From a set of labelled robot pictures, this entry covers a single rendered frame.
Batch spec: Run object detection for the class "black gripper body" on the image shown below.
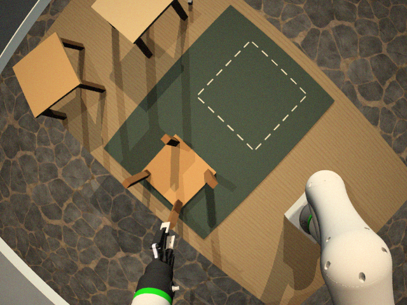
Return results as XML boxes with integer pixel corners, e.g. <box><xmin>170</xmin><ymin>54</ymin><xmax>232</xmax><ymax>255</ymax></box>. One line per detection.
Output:
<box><xmin>144</xmin><ymin>252</ymin><xmax>174</xmax><ymax>280</ymax></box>

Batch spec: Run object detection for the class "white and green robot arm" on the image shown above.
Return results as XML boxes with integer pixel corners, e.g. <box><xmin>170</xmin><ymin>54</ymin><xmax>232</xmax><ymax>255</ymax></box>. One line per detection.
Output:
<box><xmin>131</xmin><ymin>170</ymin><xmax>395</xmax><ymax>305</ymax></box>

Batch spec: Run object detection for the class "dark green floor mat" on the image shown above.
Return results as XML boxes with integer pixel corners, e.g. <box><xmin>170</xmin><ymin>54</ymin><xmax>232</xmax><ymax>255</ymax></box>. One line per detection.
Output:
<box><xmin>104</xmin><ymin>5</ymin><xmax>335</xmax><ymax>239</ymax></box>

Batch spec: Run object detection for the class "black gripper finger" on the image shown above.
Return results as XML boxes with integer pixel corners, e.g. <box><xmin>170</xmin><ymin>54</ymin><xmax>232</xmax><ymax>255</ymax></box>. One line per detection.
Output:
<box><xmin>166</xmin><ymin>236</ymin><xmax>176</xmax><ymax>270</ymax></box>
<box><xmin>149</xmin><ymin>222</ymin><xmax>170</xmax><ymax>262</ymax></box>

